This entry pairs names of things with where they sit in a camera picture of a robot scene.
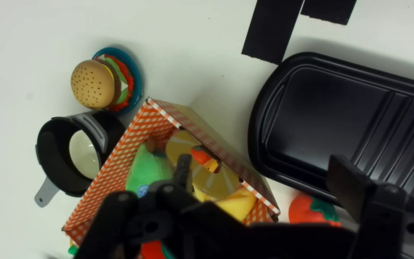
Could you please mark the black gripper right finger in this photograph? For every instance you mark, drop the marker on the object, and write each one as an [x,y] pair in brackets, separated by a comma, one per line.
[351,187]

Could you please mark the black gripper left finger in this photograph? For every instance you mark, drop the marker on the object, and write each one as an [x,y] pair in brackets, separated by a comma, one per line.
[121,220]

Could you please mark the red checked basket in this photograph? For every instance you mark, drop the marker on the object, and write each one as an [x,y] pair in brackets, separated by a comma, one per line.
[121,163]

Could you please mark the large red plush toy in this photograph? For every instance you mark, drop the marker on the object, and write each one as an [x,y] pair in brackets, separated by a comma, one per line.
[150,251]

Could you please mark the green plush toy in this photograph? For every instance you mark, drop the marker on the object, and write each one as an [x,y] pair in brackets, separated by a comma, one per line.
[147,167]

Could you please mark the small red plush toy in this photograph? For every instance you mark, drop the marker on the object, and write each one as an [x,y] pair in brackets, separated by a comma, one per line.
[205,158]

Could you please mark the yellow plush toy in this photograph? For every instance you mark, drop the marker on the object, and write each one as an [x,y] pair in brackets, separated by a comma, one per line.
[236,203]

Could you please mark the orange toy vegetable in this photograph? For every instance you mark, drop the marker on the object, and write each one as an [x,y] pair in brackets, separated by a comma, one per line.
[308,210]

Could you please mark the black plastic tray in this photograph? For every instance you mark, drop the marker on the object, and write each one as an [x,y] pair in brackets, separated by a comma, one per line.
[337,124]

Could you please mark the teal bowl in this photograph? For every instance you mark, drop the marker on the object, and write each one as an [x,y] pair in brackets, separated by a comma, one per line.
[54,144]

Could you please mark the toy hamburger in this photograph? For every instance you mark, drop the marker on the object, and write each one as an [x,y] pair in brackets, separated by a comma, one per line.
[94,84]

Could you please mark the black tape patch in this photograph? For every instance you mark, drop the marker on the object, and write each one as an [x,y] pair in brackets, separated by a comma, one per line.
[330,9]
[269,29]

